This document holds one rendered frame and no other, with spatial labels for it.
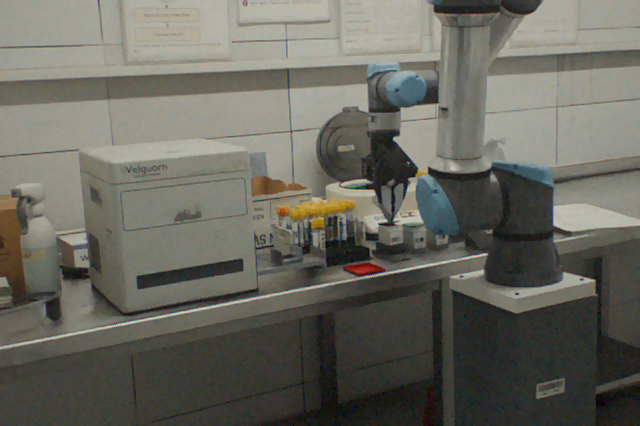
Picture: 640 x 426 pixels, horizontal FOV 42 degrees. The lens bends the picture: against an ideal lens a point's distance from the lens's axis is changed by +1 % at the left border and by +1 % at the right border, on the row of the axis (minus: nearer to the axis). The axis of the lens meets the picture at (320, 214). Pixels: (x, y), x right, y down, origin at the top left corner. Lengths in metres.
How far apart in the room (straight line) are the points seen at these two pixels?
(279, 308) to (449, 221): 0.41
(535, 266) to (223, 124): 1.06
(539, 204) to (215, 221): 0.63
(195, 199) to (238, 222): 0.10
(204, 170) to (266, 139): 0.77
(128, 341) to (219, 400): 0.93
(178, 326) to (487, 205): 0.63
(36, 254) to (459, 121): 0.89
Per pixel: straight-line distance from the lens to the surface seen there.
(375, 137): 1.90
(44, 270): 1.78
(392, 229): 1.91
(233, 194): 1.64
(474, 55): 1.48
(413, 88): 1.75
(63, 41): 2.19
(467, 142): 1.50
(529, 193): 1.58
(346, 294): 1.76
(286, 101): 2.39
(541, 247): 1.61
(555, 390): 1.66
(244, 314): 1.66
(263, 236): 2.01
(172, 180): 1.59
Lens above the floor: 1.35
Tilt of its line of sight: 11 degrees down
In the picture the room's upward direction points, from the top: 2 degrees counter-clockwise
